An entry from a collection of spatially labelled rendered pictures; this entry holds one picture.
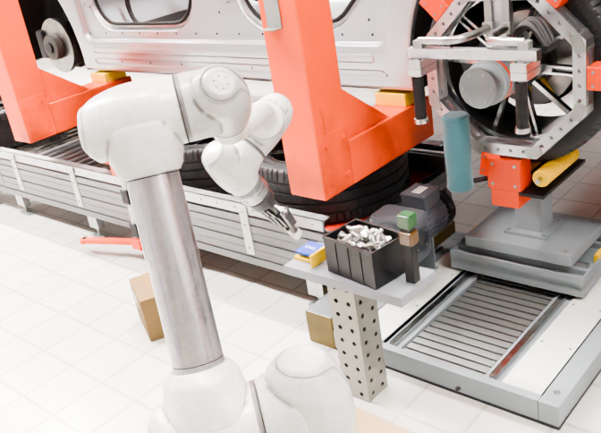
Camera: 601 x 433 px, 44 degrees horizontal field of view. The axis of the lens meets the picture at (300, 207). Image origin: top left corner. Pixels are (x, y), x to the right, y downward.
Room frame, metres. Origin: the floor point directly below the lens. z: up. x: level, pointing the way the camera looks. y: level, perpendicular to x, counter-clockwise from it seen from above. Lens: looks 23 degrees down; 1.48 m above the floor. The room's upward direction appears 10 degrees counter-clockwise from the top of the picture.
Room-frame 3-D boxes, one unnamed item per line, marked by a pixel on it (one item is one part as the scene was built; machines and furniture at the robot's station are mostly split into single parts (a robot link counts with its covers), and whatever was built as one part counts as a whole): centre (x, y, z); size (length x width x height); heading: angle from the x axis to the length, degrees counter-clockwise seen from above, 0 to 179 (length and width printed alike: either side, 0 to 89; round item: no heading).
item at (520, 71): (2.00, -0.68, 0.93); 0.09 x 0.05 x 0.05; 135
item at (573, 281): (2.39, -0.83, 0.13); 0.50 x 0.36 x 0.10; 45
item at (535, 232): (2.39, -0.83, 0.32); 0.40 x 0.30 x 0.28; 45
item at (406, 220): (1.76, -0.27, 0.64); 0.04 x 0.04 x 0.04; 45
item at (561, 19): (2.27, -0.71, 0.85); 0.54 x 0.07 x 0.54; 45
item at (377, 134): (2.61, -0.33, 0.69); 0.52 x 0.17 x 0.35; 135
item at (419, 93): (2.22, -0.42, 0.83); 0.04 x 0.04 x 0.16
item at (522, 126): (1.98, -0.66, 0.83); 0.04 x 0.04 x 0.16
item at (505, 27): (2.11, -0.69, 1.03); 0.19 x 0.18 x 0.11; 135
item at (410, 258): (1.76, -0.27, 0.55); 0.03 x 0.03 x 0.21; 45
